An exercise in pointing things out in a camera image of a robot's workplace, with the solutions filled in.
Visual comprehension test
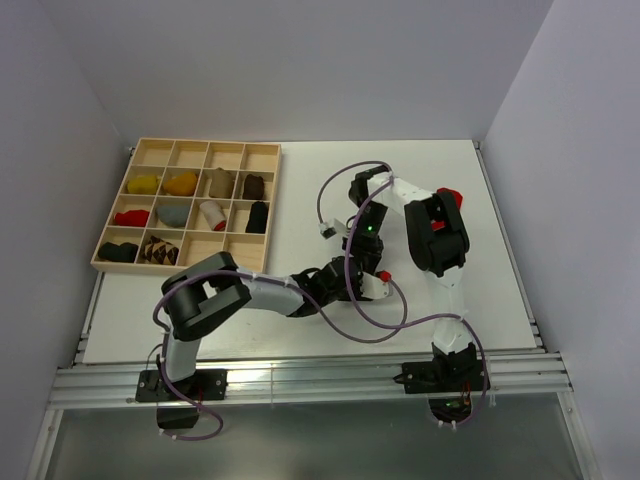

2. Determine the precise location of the black sock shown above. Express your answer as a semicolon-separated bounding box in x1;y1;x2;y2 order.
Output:
245;201;269;234
97;242;139;263

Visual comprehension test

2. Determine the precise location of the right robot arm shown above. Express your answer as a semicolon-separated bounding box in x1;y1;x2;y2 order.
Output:
344;166;482;391

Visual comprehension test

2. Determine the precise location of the tan rolled sock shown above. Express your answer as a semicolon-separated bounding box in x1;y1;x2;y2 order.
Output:
208;168;235;199

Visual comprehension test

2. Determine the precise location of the grey rolled sock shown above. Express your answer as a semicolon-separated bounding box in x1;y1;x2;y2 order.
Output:
156;204;191;229

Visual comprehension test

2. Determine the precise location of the red rolled sock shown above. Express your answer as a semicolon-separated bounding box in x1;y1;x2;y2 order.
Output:
113;209;150;228

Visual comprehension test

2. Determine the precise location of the black rolled sock in tray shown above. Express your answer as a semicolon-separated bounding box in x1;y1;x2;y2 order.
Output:
97;242;139;263

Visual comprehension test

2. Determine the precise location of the white red-tipped rolled sock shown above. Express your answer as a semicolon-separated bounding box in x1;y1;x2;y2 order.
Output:
200;200;227;231

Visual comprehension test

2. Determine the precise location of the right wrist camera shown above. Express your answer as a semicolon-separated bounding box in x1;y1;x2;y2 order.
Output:
319;218;350;240

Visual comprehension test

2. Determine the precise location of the yellow rolled sock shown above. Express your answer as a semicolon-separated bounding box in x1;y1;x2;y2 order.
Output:
126;175;158;195

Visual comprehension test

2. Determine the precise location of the dark brown rolled sock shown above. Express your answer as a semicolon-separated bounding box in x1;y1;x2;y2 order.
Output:
242;174;265;201

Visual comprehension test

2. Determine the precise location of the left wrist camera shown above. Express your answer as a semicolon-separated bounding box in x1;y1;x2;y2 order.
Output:
360;271;392;301

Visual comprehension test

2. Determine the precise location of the orange rolled sock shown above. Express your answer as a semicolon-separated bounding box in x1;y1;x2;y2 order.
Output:
163;172;198;196

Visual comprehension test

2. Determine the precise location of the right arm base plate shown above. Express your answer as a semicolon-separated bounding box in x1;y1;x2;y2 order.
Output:
393;359;491;394

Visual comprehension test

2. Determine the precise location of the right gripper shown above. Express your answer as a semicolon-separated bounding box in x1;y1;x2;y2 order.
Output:
341;201;387;277

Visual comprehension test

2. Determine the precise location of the wooden compartment tray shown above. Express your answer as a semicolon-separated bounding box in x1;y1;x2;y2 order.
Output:
91;137;282;275

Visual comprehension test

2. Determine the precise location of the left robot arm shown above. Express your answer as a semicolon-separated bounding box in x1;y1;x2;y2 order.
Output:
152;251;390;399

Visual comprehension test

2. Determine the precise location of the argyle rolled sock in tray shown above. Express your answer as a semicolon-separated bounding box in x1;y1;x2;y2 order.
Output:
142;235;179;266

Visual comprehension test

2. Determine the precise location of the flat red Santa sock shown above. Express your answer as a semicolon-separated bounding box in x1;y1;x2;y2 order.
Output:
437;187;463;209

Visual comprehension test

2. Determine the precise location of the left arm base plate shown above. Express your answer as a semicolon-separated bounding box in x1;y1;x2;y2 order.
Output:
135;369;227;403

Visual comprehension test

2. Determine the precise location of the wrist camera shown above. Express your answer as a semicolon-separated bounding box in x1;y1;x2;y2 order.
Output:
360;271;392;301
319;218;350;240

